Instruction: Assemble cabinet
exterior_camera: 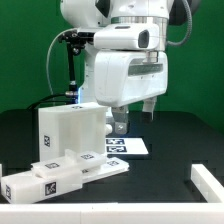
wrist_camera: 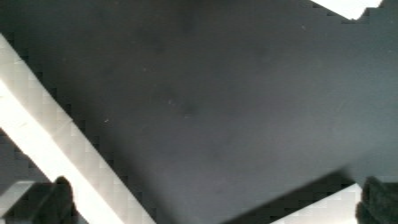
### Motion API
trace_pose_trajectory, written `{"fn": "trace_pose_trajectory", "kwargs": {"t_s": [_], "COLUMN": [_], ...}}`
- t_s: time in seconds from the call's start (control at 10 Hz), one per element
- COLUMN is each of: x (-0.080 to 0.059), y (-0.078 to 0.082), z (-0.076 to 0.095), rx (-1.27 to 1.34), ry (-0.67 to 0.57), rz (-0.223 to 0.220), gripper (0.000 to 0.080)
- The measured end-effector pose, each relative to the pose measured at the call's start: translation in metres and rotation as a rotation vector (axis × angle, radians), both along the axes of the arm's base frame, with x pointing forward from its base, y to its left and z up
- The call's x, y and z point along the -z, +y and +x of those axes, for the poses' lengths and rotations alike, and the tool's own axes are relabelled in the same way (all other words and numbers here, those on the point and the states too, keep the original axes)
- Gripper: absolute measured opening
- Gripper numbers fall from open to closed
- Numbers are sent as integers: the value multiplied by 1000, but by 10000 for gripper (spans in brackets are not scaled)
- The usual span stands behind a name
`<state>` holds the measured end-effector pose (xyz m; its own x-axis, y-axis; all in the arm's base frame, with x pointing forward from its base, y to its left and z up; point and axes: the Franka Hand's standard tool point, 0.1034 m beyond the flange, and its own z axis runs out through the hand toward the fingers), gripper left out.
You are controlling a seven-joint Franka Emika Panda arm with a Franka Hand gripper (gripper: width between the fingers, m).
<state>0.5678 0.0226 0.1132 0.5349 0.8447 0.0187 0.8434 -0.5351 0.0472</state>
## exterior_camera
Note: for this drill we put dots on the white workspace fence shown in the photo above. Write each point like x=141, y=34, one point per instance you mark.
x=211, y=212

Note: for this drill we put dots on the long white cabinet top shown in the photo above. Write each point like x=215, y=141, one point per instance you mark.
x=27, y=187

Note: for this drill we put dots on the black camera stand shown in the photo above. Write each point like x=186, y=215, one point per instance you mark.
x=73, y=60

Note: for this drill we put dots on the small white cabinet door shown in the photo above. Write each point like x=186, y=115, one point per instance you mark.
x=71, y=161

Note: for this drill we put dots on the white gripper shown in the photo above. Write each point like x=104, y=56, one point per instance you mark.
x=126, y=77

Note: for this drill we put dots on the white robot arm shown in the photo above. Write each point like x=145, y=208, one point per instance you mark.
x=94, y=15

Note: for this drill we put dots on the white base tag plate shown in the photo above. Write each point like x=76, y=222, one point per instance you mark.
x=126, y=146

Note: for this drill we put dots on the white cabinet body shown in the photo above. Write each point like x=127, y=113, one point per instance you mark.
x=78, y=127

